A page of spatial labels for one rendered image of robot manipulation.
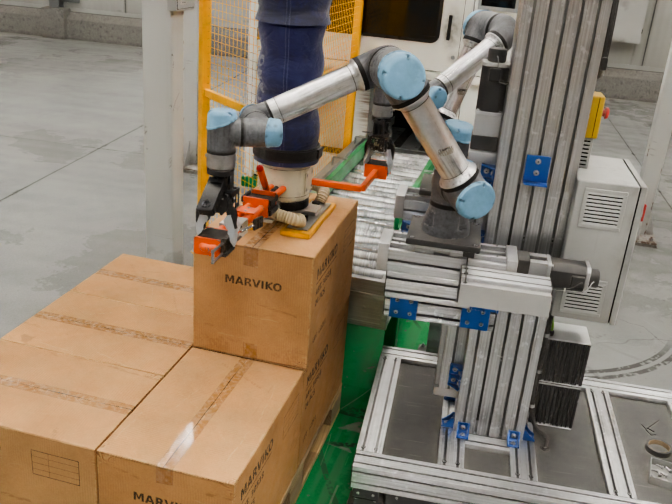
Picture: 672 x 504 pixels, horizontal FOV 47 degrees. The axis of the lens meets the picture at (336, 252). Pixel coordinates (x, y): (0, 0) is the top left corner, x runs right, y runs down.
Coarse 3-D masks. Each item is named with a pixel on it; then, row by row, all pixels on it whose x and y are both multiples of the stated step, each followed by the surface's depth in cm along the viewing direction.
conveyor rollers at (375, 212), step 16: (400, 160) 493; (416, 160) 499; (352, 176) 457; (400, 176) 460; (416, 176) 465; (336, 192) 425; (352, 192) 424; (368, 192) 429; (384, 192) 428; (368, 208) 404; (384, 208) 403; (368, 224) 379; (384, 224) 385; (368, 240) 361; (368, 256) 344; (352, 272) 328; (368, 272) 327; (384, 272) 326
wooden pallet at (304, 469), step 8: (336, 392) 312; (336, 400) 313; (328, 408) 301; (336, 408) 316; (328, 416) 309; (336, 416) 320; (320, 424) 291; (328, 424) 311; (320, 432) 306; (328, 432) 308; (312, 440) 281; (320, 440) 301; (312, 448) 296; (320, 448) 298; (304, 456) 272; (312, 456) 292; (304, 464) 287; (312, 464) 288; (296, 472) 264; (304, 472) 283; (296, 480) 266; (304, 480) 279; (288, 488) 256; (296, 488) 268; (288, 496) 261; (296, 496) 271
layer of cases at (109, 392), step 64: (128, 256) 322; (64, 320) 268; (128, 320) 271; (192, 320) 275; (0, 384) 229; (64, 384) 232; (128, 384) 234; (192, 384) 237; (256, 384) 240; (320, 384) 278; (0, 448) 214; (64, 448) 208; (128, 448) 206; (192, 448) 208; (256, 448) 211
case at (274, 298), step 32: (352, 224) 285; (256, 256) 239; (288, 256) 236; (320, 256) 242; (352, 256) 295; (224, 288) 246; (256, 288) 243; (288, 288) 240; (320, 288) 250; (224, 320) 251; (256, 320) 248; (288, 320) 245; (320, 320) 258; (224, 352) 255; (256, 352) 252; (288, 352) 249
